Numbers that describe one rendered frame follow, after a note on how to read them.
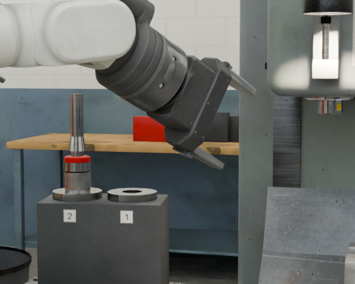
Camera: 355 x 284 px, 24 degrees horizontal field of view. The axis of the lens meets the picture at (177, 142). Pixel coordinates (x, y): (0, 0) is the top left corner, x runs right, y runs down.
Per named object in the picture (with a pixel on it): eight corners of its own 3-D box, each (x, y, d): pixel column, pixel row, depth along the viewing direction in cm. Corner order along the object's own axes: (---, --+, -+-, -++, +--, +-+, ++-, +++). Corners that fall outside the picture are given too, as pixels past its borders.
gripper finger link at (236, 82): (257, 96, 106) (227, 74, 103) (241, 94, 109) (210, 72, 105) (262, 85, 107) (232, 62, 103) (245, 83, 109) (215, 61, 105)
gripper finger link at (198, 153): (212, 161, 107) (180, 141, 103) (227, 164, 105) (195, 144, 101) (207, 172, 107) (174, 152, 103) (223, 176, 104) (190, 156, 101)
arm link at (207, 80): (207, 158, 98) (136, 114, 91) (159, 147, 106) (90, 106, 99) (248, 65, 101) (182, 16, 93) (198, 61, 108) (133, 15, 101)
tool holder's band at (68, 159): (93, 162, 146) (93, 156, 146) (67, 163, 145) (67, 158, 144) (86, 159, 151) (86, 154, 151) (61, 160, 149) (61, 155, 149)
